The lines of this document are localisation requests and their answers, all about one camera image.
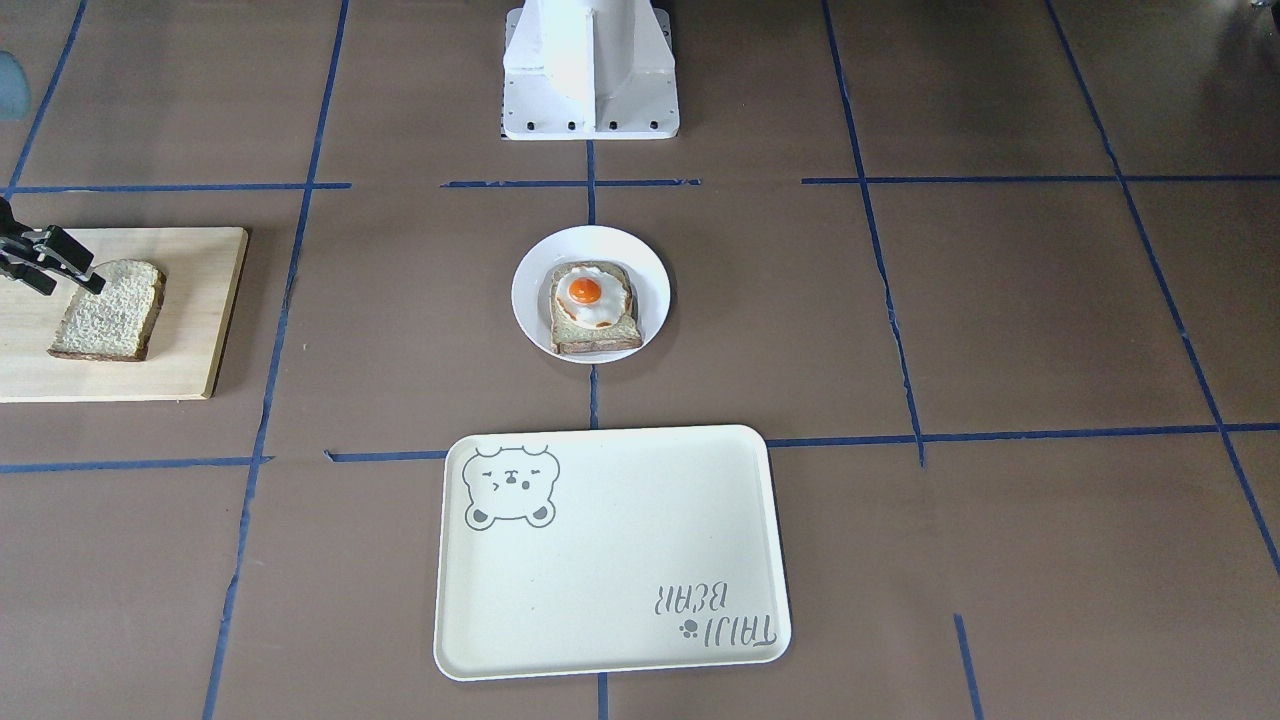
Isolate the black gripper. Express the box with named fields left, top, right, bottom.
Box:
left=0, top=197, right=106, bottom=296

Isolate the bread slice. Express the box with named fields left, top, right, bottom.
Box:
left=548, top=261, right=643, bottom=355
left=47, top=259, right=166, bottom=363

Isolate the white round plate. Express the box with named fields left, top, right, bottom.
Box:
left=511, top=225, right=673, bottom=364

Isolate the bamboo cutting board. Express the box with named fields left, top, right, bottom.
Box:
left=1, top=227, right=250, bottom=404

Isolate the fried egg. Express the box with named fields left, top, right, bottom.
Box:
left=550, top=265, right=631, bottom=331

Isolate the cream bear serving tray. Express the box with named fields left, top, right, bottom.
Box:
left=433, top=424, right=794, bottom=682

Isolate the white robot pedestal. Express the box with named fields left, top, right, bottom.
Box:
left=500, top=1, right=681, bottom=141

